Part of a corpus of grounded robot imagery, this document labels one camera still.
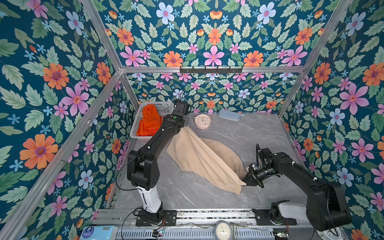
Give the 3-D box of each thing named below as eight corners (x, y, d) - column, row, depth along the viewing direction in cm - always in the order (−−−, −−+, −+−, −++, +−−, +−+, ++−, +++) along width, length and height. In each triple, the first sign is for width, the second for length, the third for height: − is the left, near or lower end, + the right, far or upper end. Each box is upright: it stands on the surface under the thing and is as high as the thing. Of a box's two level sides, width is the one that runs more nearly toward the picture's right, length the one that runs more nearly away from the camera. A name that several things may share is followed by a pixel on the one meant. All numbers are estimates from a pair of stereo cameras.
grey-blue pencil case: (216, 119, 120) (217, 115, 117) (218, 111, 125) (219, 108, 122) (242, 123, 116) (243, 120, 113) (243, 115, 122) (244, 112, 119)
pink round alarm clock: (194, 129, 113) (193, 126, 110) (194, 116, 121) (194, 113, 118) (211, 129, 113) (211, 126, 110) (210, 116, 121) (210, 113, 118)
